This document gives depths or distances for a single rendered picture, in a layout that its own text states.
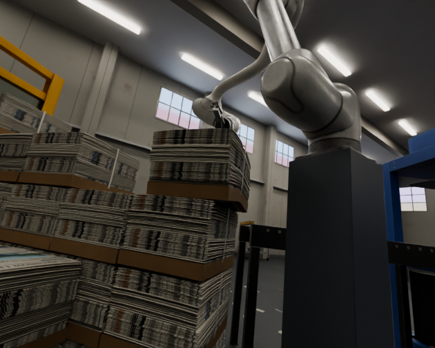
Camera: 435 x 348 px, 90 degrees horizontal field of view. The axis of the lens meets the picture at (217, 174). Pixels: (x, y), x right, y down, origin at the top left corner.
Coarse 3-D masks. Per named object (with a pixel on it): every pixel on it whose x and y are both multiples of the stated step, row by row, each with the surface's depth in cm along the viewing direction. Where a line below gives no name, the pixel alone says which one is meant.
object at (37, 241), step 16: (16, 240) 81; (32, 240) 79; (48, 240) 77; (64, 240) 75; (80, 256) 72; (96, 256) 70; (112, 256) 68; (128, 256) 67; (144, 256) 65; (160, 256) 64; (160, 272) 62; (176, 272) 61; (192, 272) 60; (208, 272) 62; (224, 320) 84; (80, 336) 64; (96, 336) 63
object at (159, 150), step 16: (208, 128) 70; (224, 128) 68; (160, 144) 74; (176, 144) 72; (192, 144) 70; (208, 144) 69; (224, 144) 67; (240, 144) 81; (160, 160) 73; (176, 160) 71; (192, 160) 70; (208, 160) 68; (224, 160) 66; (240, 160) 81; (160, 176) 72; (176, 176) 70; (192, 176) 68; (208, 176) 67; (224, 176) 65
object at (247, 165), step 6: (246, 156) 94; (246, 162) 93; (246, 168) 93; (246, 174) 93; (246, 180) 93; (246, 186) 93; (246, 192) 92; (246, 198) 94; (222, 204) 87; (228, 204) 85; (234, 204) 84; (240, 204) 84; (234, 210) 92; (240, 210) 92
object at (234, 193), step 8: (152, 184) 73; (160, 184) 72; (168, 184) 71; (176, 184) 70; (184, 184) 69; (192, 184) 68; (200, 184) 67; (152, 192) 72; (160, 192) 72; (168, 192) 71; (176, 192) 70; (184, 192) 69; (192, 192) 68; (200, 192) 67; (208, 192) 66; (216, 192) 66; (224, 192) 65; (232, 192) 69; (232, 200) 69
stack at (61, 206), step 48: (0, 192) 92; (48, 192) 84; (96, 192) 77; (0, 240) 88; (96, 240) 72; (144, 240) 67; (192, 240) 63; (96, 288) 68; (144, 288) 63; (192, 288) 60; (144, 336) 59; (192, 336) 56
